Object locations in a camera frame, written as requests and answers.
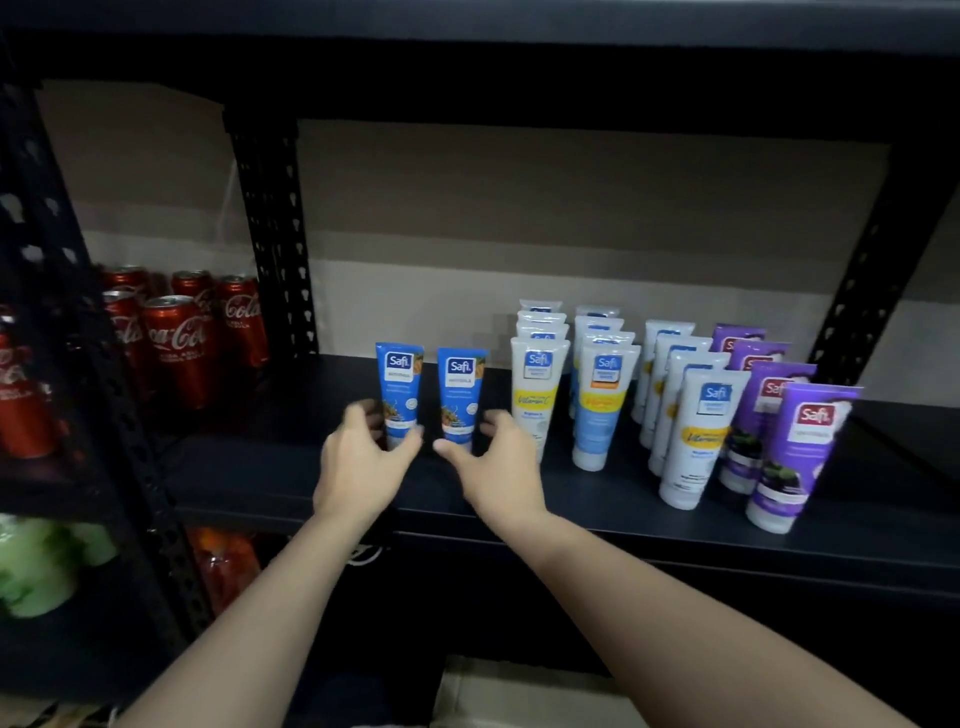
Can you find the person's right hand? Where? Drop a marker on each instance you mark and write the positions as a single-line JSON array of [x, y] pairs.
[[504, 472]]

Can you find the person's left hand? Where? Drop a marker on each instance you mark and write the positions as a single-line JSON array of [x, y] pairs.
[[356, 472]]

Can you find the person's left thumb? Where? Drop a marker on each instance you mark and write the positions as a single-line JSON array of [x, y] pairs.
[[407, 445]]

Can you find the person's right thumb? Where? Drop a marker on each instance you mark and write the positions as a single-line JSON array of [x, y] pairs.
[[453, 451]]

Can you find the person's right forearm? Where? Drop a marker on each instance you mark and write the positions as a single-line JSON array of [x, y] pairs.
[[660, 630]]

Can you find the person's left forearm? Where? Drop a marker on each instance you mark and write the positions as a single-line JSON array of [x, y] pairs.
[[262, 630]]

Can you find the white yellow-label cream tube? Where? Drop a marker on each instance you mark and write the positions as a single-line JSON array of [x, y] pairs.
[[673, 390], [541, 331], [537, 390], [540, 305], [541, 317], [649, 337], [697, 442], [658, 360]]

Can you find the light blue cream tube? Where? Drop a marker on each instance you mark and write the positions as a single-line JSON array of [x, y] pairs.
[[602, 405], [598, 324], [597, 311], [600, 338]]

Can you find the orange plastic packet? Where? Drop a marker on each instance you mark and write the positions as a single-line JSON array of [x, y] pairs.
[[225, 566]]

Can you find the group of red soda cans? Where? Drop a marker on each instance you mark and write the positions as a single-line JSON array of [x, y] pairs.
[[180, 352]]

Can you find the purple cream tube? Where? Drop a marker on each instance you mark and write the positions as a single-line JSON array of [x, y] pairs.
[[754, 420], [759, 353], [738, 336], [799, 457]]

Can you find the black metal shelving rack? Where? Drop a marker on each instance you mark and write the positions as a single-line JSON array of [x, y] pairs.
[[480, 67]]

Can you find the green plastic packets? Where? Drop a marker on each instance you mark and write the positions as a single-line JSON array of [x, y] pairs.
[[37, 570]]

